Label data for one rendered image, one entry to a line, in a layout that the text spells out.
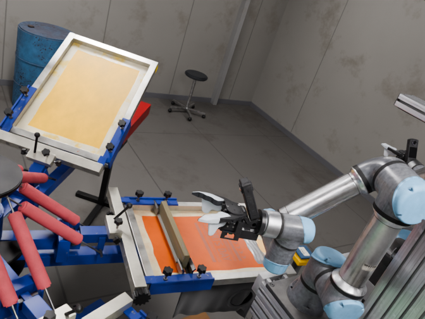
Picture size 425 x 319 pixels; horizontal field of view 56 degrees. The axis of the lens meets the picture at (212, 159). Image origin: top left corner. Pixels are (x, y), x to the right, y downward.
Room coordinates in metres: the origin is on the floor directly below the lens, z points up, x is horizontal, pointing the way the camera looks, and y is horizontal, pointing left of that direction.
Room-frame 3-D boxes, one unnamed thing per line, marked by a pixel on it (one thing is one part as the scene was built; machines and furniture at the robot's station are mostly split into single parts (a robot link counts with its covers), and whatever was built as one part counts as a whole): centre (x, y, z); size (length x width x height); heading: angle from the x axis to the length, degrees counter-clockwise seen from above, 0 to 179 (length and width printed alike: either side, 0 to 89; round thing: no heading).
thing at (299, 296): (1.18, -0.50, 1.31); 0.15 x 0.15 x 0.10
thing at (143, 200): (1.82, 0.24, 0.98); 0.30 x 0.05 x 0.07; 121
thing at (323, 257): (1.17, -0.50, 1.42); 0.13 x 0.12 x 0.14; 15
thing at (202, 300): (1.57, -0.25, 0.77); 0.46 x 0.09 x 0.36; 121
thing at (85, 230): (1.42, 0.37, 1.02); 0.17 x 0.06 x 0.05; 121
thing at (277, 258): (0.99, -0.28, 1.56); 0.11 x 0.08 x 0.11; 15
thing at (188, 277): (1.34, -0.05, 0.98); 0.30 x 0.05 x 0.07; 121
